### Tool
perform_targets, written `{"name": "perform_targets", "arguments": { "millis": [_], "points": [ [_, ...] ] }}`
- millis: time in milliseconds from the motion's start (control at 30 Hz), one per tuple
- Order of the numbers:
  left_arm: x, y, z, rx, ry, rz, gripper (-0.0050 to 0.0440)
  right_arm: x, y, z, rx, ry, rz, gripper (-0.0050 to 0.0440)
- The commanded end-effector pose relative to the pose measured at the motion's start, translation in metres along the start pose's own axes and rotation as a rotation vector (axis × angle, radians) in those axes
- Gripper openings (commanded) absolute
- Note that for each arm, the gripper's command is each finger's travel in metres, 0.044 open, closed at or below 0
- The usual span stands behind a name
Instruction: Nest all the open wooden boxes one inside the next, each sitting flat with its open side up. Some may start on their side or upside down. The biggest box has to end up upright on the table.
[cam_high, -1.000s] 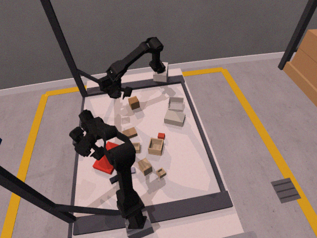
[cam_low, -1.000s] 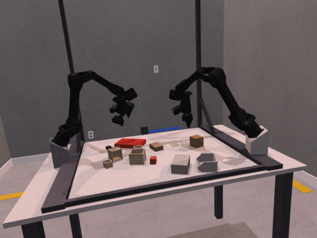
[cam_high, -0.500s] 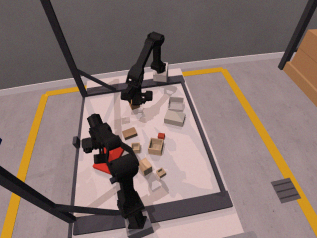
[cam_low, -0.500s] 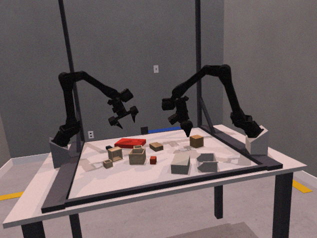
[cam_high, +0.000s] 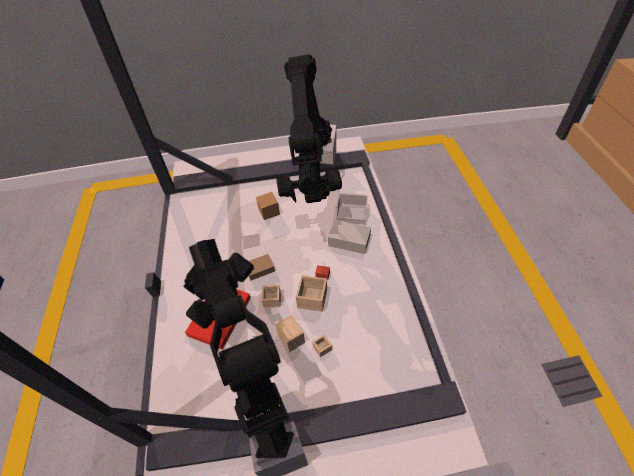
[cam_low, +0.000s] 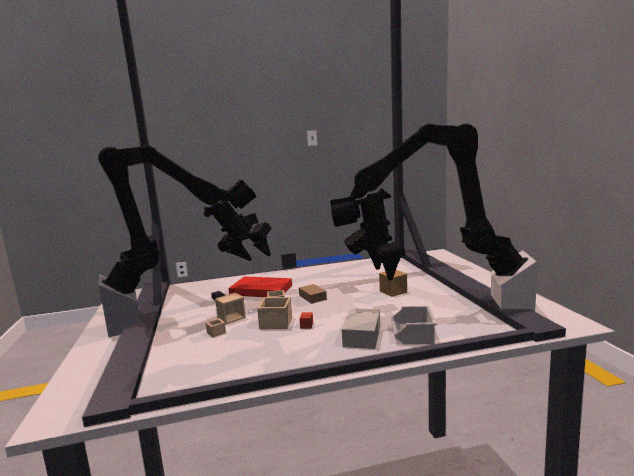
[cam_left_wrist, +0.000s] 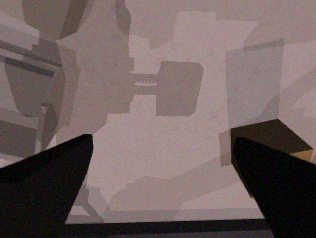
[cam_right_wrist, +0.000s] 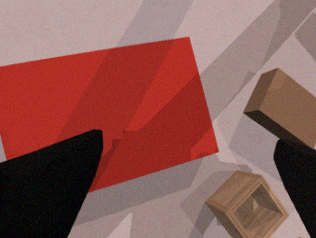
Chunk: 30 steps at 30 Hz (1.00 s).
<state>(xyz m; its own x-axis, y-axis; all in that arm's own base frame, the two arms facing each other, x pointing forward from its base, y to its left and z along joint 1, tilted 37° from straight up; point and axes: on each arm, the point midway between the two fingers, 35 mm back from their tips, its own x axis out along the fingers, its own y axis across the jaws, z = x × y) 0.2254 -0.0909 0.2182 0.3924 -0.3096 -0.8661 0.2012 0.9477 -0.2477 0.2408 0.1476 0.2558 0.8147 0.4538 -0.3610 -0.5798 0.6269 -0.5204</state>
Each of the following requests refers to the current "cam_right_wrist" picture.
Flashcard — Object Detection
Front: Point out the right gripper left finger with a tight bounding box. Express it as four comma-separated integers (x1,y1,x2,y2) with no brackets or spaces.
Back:
0,129,103,238

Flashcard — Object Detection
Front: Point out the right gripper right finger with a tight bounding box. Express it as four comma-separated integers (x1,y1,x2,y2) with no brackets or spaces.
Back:
273,139,316,238

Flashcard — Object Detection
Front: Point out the red flat rectangular board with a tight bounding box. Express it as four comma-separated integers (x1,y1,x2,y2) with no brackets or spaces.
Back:
0,37,219,193

